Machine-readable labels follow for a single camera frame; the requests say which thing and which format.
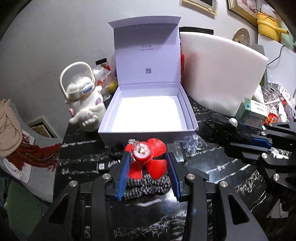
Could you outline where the black round ring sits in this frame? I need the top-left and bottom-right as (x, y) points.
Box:
(108, 143), (125, 159)

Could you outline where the black white checkered scrunchie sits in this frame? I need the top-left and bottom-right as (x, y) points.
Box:
(123, 174), (171, 200)

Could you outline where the red flower hair clip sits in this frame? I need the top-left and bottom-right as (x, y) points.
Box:
(125, 138), (167, 179)

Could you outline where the dark transparent square case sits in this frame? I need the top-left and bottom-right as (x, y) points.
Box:
(173, 142), (187, 164)

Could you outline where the black long PUCO box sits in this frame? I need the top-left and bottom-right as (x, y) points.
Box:
(59, 160), (120, 175)

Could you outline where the clear plastic hair clip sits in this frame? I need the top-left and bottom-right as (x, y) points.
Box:
(178, 133), (207, 156)

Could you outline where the black flower hair clip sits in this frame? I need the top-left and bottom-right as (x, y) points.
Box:
(198, 113), (253, 146)

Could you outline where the green white medicine box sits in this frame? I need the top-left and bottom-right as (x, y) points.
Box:
(235, 98), (268, 129)

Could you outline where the pile of snack packets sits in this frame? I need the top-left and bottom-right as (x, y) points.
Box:
(252, 82), (295, 126)

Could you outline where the white open gift box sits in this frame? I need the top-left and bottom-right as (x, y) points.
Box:
(98, 16), (198, 146)

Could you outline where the white Cinnamoroll water bottle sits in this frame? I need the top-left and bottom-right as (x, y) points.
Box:
(59, 61), (106, 132)

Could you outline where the red fringed scarf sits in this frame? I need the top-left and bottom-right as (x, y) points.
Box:
(6, 135), (62, 171)

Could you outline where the plastic wrapped jar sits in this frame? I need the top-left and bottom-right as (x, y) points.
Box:
(92, 58), (118, 101)

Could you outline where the round woven mat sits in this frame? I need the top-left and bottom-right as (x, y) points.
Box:
(232, 28), (250, 46)

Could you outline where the yellow pot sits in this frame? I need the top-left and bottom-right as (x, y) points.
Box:
(256, 12), (290, 42)

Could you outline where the red container behind box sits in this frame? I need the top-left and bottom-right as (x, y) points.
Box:
(180, 52), (185, 84)

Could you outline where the beige knit cloth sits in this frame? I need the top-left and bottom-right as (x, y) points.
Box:
(0, 99), (23, 158)

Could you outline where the black power cable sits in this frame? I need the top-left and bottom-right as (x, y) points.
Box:
(265, 45), (287, 68)

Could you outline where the gold picture frame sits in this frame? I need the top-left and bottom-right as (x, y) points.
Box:
(182, 0), (218, 16)
(227, 0), (260, 27)

